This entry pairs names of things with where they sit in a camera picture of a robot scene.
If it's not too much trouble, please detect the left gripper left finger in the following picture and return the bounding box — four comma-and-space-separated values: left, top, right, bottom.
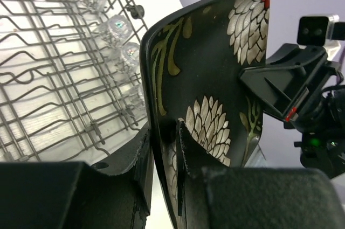
1, 128, 153, 228

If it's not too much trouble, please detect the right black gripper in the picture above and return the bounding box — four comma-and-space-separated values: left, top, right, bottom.
239, 44, 344, 132

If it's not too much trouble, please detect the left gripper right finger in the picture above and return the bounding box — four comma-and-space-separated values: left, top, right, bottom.
176, 121, 344, 228

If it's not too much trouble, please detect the black floral square plate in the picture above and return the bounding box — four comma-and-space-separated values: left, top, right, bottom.
140, 0, 270, 228

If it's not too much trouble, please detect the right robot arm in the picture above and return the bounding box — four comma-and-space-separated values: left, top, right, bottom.
239, 44, 344, 178

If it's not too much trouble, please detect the clear glass cup near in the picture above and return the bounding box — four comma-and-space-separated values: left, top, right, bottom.
123, 84, 146, 119

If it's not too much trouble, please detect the grey wire dish rack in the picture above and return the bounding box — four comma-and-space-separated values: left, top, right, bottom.
1, 0, 147, 163

